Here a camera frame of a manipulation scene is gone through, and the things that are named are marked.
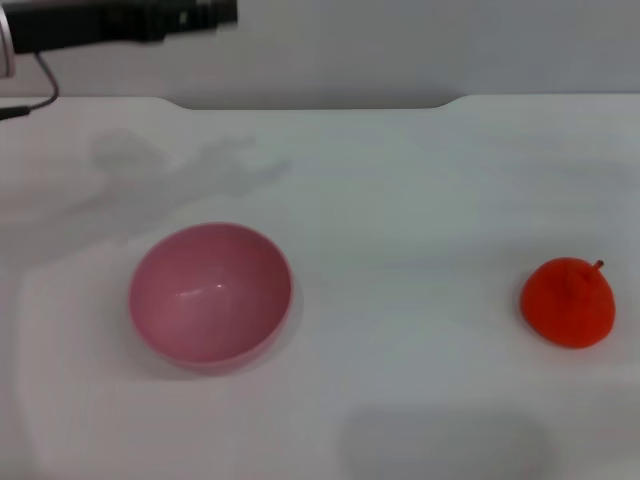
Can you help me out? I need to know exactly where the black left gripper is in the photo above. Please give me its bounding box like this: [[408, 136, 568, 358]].
[[0, 0, 239, 54]]

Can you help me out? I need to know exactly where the left arm cable with connector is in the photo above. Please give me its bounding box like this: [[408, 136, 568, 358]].
[[0, 51, 60, 121]]

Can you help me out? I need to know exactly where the orange toy fruit with stem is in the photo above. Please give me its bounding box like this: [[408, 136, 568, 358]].
[[519, 257, 617, 347]]

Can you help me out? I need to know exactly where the pink plastic bowl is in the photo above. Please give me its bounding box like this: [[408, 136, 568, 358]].
[[127, 222, 293, 375]]

